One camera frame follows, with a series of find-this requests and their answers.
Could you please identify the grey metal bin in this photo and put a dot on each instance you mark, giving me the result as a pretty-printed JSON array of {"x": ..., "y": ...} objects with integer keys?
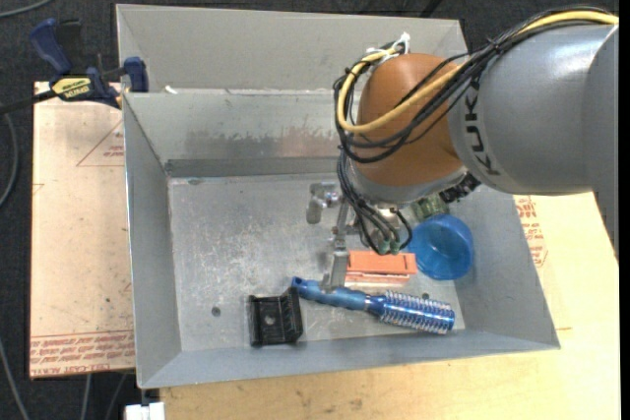
[{"x": 236, "y": 231}]

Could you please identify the black ribbed plastic bracket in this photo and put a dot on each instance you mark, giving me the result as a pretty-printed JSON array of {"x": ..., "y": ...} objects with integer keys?
[{"x": 273, "y": 319}]

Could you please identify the blue plastic cup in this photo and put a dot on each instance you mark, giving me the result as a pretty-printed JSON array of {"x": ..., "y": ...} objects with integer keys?
[{"x": 443, "y": 248}]

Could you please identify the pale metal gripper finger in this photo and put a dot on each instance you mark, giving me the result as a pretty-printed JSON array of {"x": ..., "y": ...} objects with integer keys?
[
  {"x": 324, "y": 199},
  {"x": 339, "y": 260}
]

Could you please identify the red-brown flat block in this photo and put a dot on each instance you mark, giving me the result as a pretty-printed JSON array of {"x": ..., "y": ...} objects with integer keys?
[{"x": 379, "y": 263}]

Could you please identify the blue hair brush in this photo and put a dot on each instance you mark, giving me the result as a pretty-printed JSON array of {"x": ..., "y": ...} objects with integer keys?
[{"x": 394, "y": 307}]

